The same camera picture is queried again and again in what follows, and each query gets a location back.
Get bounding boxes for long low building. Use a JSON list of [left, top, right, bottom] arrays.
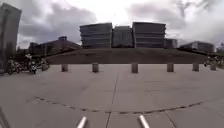
[[179, 40, 217, 54]]

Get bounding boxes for large grey multistorey building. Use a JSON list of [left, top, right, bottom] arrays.
[[0, 2, 23, 71]]

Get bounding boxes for wide concrete stairs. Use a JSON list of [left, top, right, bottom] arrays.
[[44, 47, 209, 65]]

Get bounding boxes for row of parked scooters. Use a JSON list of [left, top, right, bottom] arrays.
[[203, 54, 224, 69]]

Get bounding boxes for robot's own part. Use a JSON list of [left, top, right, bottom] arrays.
[[76, 115, 88, 128], [137, 114, 152, 128]]

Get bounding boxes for small dark building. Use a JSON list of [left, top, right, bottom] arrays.
[[163, 37, 179, 50]]

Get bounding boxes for row of concrete bollards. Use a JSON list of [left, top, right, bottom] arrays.
[[60, 62, 218, 74]]

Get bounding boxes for row of parked bicycles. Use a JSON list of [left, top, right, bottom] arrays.
[[5, 53, 52, 76]]

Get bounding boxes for low dark building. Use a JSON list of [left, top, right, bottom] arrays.
[[28, 35, 82, 56]]

